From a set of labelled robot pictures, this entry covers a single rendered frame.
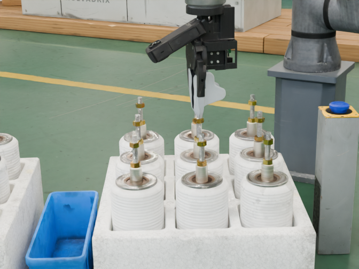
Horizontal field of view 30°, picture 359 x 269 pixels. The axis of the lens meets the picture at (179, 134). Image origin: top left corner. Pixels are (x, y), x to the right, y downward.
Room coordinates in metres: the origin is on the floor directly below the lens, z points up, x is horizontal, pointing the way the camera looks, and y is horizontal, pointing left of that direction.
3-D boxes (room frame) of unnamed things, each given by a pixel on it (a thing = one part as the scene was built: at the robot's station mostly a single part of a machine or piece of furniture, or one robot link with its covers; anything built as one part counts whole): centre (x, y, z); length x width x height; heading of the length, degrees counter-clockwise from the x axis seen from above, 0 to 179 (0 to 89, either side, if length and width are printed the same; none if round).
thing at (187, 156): (1.23, -0.04, 0.25); 0.08 x 0.08 x 0.01
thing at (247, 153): (1.23, -0.16, 0.25); 0.08 x 0.08 x 0.01
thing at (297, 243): (1.23, -0.04, 0.09); 0.39 x 0.39 x 0.18; 1
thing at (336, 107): (1.31, -0.33, 0.32); 0.04 x 0.04 x 0.02
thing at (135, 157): (1.11, 0.08, 0.30); 0.01 x 0.01 x 0.08
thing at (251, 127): (1.35, -0.15, 0.26); 0.02 x 0.02 x 0.03
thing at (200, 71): (1.21, -0.04, 0.43); 0.05 x 0.02 x 0.09; 13
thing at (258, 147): (1.23, -0.16, 0.26); 0.02 x 0.02 x 0.03
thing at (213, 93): (1.21, -0.06, 0.38); 0.06 x 0.03 x 0.09; 103
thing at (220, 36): (1.23, -0.06, 0.49); 0.09 x 0.08 x 0.12; 103
